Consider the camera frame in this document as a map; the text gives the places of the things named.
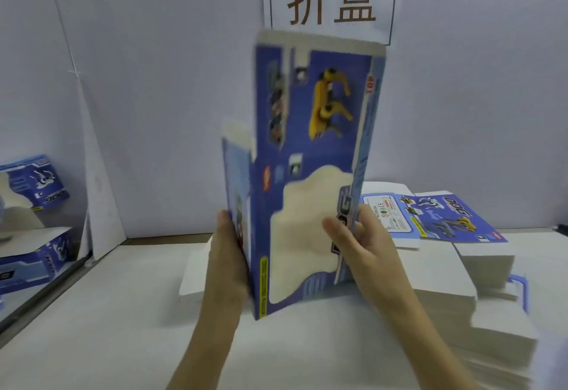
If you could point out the person's left forearm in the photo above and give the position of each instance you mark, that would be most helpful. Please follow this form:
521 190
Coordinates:
209 350

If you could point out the person's right forearm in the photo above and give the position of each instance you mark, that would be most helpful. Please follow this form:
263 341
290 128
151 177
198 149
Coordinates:
430 350

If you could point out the black object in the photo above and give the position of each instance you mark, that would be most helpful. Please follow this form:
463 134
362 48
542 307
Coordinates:
563 228

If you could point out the person's left hand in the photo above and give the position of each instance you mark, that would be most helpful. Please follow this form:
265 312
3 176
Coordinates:
226 270

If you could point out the pile of blue boxes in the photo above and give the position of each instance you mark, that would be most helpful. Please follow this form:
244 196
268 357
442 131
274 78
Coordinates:
31 177

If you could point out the blue dog-print cardboard box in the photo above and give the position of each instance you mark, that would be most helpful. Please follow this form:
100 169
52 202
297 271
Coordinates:
306 217

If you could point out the person's right hand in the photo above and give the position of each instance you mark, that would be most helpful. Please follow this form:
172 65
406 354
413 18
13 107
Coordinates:
377 265

